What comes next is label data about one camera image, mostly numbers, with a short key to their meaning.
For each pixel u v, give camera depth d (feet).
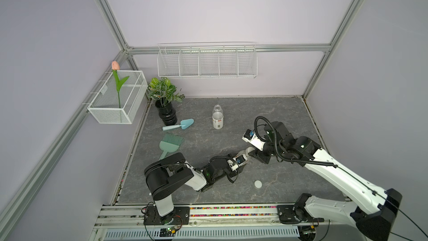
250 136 2.04
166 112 3.25
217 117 3.26
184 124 3.47
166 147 3.17
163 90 3.04
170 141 3.20
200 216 2.47
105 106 2.30
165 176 1.58
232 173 2.52
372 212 1.31
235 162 2.31
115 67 2.59
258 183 2.71
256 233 5.18
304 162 1.61
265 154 2.07
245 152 2.42
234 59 3.35
